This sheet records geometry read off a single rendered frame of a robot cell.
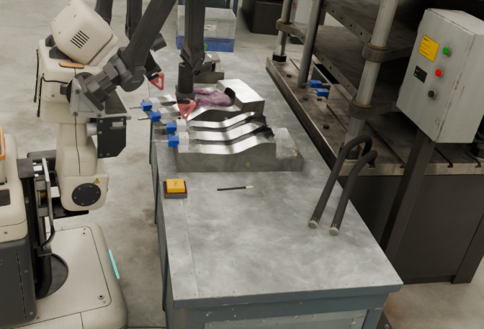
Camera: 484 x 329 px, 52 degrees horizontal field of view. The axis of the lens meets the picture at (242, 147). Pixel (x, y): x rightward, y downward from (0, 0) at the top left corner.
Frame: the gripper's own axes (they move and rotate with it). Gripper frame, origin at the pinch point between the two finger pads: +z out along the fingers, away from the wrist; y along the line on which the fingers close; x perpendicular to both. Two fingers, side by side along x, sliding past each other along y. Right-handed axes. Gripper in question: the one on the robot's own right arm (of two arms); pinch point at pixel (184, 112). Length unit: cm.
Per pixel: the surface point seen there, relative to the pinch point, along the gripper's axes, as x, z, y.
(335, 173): -55, 13, -23
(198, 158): -5.2, 15.0, -8.5
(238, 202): -17.6, 21.2, -28.3
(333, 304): -40, 30, -69
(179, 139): 1.5, 9.9, -2.6
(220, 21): -75, 68, 337
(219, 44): -75, 92, 335
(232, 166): -18.6, 18.9, -8.5
